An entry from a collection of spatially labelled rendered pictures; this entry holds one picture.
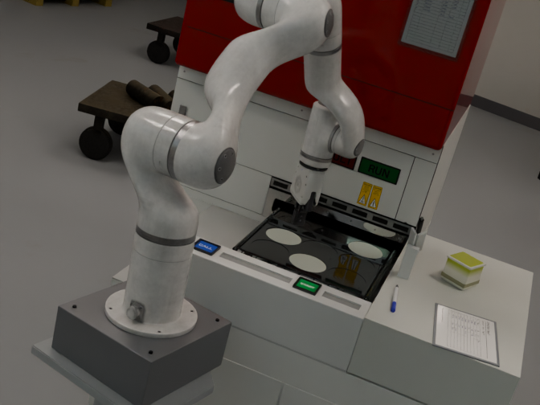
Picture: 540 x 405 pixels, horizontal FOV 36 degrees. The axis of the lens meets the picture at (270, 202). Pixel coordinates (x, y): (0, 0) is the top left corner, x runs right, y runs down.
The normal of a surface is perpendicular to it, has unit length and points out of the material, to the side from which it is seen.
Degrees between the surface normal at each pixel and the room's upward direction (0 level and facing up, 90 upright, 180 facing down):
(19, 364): 0
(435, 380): 90
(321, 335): 90
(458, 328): 0
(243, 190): 90
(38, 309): 0
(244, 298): 90
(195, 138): 46
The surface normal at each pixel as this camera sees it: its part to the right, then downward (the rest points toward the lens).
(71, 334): -0.56, 0.18
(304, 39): 0.30, 0.74
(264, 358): -0.32, 0.28
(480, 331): 0.24, -0.90
